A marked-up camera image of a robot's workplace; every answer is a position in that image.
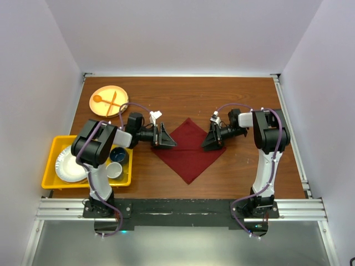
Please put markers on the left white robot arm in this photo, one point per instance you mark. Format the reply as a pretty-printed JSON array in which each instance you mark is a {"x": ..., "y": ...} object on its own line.
[{"x": 92, "y": 146}]

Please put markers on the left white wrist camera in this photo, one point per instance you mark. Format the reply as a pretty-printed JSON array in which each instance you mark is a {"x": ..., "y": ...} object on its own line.
[{"x": 154, "y": 115}]

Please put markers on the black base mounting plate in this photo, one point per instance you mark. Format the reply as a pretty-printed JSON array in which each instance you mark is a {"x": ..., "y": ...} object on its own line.
[{"x": 178, "y": 213}]

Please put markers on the dark blue mug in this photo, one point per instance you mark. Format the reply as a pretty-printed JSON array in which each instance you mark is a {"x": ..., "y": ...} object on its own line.
[{"x": 119, "y": 155}]

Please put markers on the orange plastic spoon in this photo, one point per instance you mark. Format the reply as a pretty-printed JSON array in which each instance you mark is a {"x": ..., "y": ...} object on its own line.
[{"x": 98, "y": 99}]

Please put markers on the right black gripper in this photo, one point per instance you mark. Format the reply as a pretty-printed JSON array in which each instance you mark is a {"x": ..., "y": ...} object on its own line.
[{"x": 214, "y": 141}]

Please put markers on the white paper plate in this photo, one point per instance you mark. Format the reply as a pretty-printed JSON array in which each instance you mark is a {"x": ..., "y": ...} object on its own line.
[{"x": 67, "y": 169}]

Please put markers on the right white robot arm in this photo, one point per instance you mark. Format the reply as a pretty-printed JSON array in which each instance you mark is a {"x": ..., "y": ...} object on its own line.
[{"x": 271, "y": 136}]

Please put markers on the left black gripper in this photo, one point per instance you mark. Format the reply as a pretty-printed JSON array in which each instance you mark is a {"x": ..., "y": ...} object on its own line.
[{"x": 162, "y": 138}]

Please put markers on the grey white mug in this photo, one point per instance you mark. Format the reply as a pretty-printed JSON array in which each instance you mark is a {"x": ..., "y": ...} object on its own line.
[{"x": 114, "y": 171}]

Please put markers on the dark red cloth napkin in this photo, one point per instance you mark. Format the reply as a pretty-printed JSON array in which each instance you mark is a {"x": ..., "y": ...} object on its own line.
[{"x": 188, "y": 159}]

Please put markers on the orange round plate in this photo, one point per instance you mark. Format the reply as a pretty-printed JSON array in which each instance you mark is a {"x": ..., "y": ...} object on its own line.
[{"x": 107, "y": 92}]

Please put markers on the orange plastic fork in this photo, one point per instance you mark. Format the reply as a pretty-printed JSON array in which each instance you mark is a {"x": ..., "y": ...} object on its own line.
[{"x": 111, "y": 104}]

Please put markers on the yellow plastic bin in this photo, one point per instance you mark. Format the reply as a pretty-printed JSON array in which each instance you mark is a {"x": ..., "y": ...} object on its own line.
[{"x": 52, "y": 181}]

